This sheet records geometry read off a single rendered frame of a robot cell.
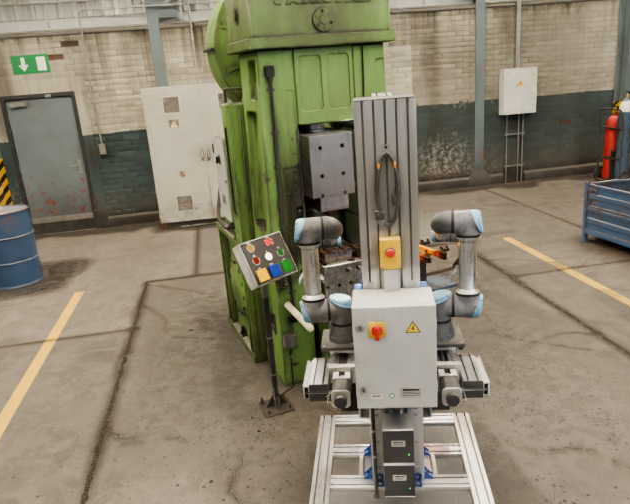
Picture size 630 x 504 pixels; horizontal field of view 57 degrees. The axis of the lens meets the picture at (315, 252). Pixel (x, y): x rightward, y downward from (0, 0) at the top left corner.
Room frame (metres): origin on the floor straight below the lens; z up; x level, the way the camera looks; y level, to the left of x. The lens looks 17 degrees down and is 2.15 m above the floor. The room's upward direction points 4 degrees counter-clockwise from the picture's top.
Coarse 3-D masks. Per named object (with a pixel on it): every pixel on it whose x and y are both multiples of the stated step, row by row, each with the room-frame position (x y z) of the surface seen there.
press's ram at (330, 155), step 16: (304, 144) 3.77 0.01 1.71; (320, 144) 3.72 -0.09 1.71; (336, 144) 3.76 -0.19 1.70; (304, 160) 3.79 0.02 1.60; (320, 160) 3.72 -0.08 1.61; (336, 160) 3.76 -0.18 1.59; (352, 160) 3.80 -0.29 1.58; (304, 176) 3.81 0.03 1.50; (320, 176) 3.72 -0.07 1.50; (336, 176) 3.75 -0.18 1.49; (352, 176) 3.79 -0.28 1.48; (304, 192) 3.84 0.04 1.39; (320, 192) 3.71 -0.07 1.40; (336, 192) 3.75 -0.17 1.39; (352, 192) 3.79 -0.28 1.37
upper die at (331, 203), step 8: (304, 200) 4.00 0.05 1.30; (312, 200) 3.85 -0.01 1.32; (320, 200) 3.71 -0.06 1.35; (328, 200) 3.73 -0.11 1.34; (336, 200) 3.75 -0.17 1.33; (344, 200) 3.77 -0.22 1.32; (320, 208) 3.72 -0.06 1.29; (328, 208) 3.73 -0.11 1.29; (336, 208) 3.75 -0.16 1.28; (344, 208) 3.77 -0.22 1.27
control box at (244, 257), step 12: (252, 240) 3.42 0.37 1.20; (264, 240) 3.47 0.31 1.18; (276, 240) 3.52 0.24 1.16; (240, 252) 3.33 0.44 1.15; (252, 252) 3.37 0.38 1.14; (264, 252) 3.42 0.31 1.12; (276, 252) 3.47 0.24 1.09; (288, 252) 3.52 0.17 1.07; (240, 264) 3.34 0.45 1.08; (252, 264) 3.32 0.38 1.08; (264, 264) 3.37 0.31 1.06; (252, 276) 3.27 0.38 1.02; (252, 288) 3.28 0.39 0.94
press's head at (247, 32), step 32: (224, 0) 4.20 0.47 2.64; (256, 0) 3.72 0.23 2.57; (288, 0) 3.78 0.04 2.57; (320, 0) 3.85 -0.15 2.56; (352, 0) 3.93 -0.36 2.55; (384, 0) 4.01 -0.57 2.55; (256, 32) 3.71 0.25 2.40; (288, 32) 3.78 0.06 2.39; (320, 32) 3.85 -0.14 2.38; (352, 32) 3.90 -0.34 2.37; (384, 32) 3.98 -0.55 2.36
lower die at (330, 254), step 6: (342, 246) 3.83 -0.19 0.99; (348, 246) 3.82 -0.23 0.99; (318, 252) 3.81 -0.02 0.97; (324, 252) 3.76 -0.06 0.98; (330, 252) 3.73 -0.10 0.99; (336, 252) 3.74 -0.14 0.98; (342, 252) 3.76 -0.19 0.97; (348, 252) 3.77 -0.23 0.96; (324, 258) 3.71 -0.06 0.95; (330, 258) 3.73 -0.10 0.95; (336, 258) 3.74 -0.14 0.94; (342, 258) 3.76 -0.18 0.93
